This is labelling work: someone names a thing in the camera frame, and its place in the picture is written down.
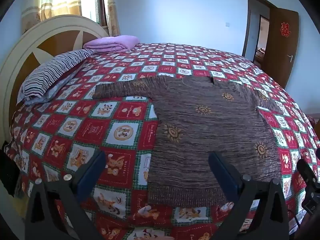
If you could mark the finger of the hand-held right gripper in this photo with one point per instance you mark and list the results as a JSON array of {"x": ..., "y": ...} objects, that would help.
[{"x": 306, "y": 171}]

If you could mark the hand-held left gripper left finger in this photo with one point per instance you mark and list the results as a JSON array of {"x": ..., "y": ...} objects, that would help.
[{"x": 92, "y": 171}]

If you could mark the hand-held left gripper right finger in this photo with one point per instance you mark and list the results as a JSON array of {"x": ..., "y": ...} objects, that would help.
[{"x": 225, "y": 173}]

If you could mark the brown knitted sun-pattern sweater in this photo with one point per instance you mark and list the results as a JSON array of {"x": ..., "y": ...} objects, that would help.
[{"x": 200, "y": 140}]

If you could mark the red checkered cartoon bedspread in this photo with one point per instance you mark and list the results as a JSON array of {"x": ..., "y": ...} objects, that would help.
[{"x": 100, "y": 130}]

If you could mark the striped pillow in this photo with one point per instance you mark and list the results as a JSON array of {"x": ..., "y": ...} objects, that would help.
[{"x": 47, "y": 75}]

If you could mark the brown wooden door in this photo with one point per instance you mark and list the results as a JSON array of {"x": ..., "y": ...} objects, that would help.
[{"x": 277, "y": 52}]

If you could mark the folded purple blanket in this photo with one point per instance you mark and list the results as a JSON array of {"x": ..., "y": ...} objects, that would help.
[{"x": 112, "y": 42}]

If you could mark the cream and brown headboard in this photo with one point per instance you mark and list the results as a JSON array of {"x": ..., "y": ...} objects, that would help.
[{"x": 25, "y": 45}]

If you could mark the red paper door decoration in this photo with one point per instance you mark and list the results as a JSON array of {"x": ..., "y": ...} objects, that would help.
[{"x": 285, "y": 29}]

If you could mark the window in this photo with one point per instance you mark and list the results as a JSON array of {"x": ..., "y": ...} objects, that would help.
[{"x": 92, "y": 2}]

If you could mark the brown door frame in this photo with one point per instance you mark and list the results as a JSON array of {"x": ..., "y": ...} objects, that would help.
[{"x": 248, "y": 17}]

